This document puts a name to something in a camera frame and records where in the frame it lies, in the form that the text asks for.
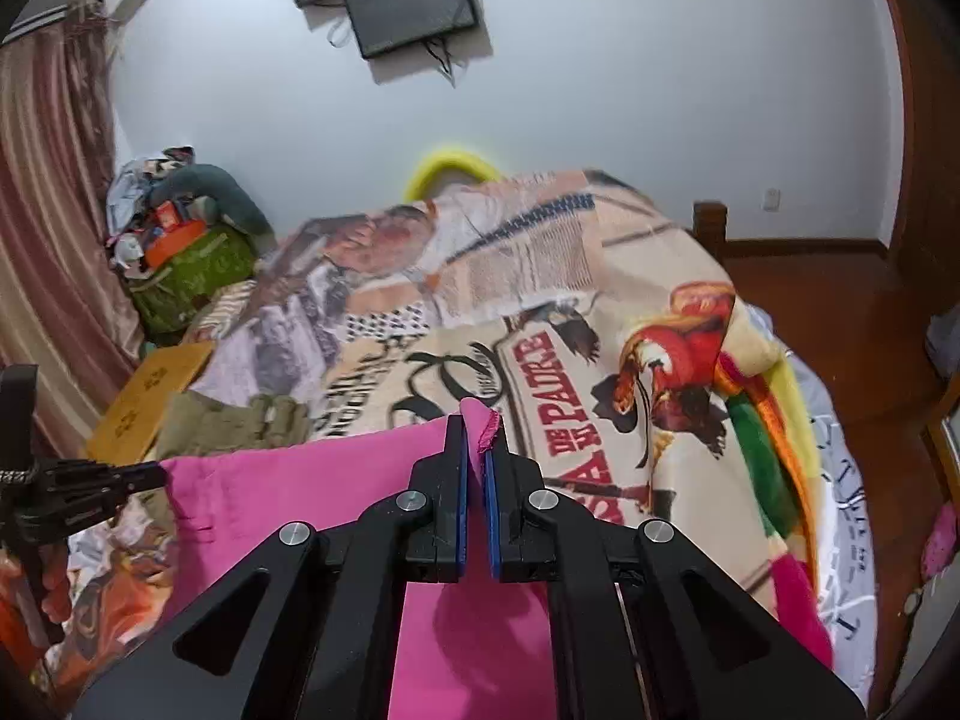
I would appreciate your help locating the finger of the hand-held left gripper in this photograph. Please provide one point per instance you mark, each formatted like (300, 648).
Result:
(112, 478)

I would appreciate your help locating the orange box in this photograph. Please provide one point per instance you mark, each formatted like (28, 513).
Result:
(174, 236)

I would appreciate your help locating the rainbow striped fleece blanket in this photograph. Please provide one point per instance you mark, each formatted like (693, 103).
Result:
(765, 457)

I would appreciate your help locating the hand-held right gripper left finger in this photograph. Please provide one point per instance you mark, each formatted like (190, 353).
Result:
(457, 499)

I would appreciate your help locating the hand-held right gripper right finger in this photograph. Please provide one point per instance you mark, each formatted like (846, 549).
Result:
(493, 514)

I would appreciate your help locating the pink pants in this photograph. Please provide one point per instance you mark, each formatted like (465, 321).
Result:
(300, 484)

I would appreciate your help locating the white wall outlet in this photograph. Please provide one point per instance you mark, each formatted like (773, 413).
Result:
(772, 199)

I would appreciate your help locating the small black wall monitor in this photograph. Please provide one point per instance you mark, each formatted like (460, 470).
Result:
(412, 7)

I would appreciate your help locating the pile of clothes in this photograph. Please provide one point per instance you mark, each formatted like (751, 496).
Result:
(131, 187)

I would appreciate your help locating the wooden door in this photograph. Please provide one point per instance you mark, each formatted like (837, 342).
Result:
(922, 90)

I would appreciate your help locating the wooden bed post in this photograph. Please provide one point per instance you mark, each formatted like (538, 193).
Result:
(710, 229)

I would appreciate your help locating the newspaper printed blanket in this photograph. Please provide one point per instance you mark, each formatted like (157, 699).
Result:
(525, 277)

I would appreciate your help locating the white printed bed sheet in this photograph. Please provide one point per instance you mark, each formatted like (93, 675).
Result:
(847, 525)

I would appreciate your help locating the olive green pants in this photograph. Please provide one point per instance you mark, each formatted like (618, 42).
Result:
(225, 420)

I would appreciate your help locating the person's left hand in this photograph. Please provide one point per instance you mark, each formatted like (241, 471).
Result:
(54, 585)

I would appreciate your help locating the curtain rail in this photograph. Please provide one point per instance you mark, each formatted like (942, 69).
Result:
(37, 24)

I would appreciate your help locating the striped pink curtain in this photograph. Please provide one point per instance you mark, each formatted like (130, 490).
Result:
(45, 202)

